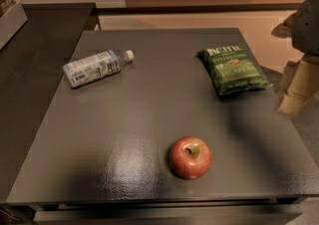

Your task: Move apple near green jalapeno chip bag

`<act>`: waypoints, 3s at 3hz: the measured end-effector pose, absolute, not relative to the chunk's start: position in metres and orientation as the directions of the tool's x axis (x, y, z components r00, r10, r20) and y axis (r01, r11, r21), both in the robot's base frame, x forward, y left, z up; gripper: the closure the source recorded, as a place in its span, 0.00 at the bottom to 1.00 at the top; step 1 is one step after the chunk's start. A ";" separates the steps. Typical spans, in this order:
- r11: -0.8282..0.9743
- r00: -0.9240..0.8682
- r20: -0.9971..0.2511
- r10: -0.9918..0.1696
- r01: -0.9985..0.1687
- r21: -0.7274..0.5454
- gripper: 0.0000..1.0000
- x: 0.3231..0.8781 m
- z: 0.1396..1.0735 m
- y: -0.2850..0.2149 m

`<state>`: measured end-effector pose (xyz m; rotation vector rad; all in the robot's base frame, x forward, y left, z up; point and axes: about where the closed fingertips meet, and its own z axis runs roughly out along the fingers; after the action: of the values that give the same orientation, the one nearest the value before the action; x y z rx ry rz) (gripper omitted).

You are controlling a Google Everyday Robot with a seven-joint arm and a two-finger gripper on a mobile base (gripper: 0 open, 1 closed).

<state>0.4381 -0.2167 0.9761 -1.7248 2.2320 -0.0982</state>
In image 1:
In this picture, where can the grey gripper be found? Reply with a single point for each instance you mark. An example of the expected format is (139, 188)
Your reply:
(307, 23)

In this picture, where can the red apple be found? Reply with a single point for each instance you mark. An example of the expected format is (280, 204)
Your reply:
(190, 157)

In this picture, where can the green jalapeno chip bag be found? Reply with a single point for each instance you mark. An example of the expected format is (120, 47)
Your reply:
(231, 70)

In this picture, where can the clear plastic water bottle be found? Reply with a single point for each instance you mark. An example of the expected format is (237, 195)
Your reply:
(96, 67)

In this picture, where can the dark side counter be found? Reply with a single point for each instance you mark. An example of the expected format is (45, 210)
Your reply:
(30, 71)

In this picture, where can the grey box with snacks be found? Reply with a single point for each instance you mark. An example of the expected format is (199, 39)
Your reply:
(12, 18)

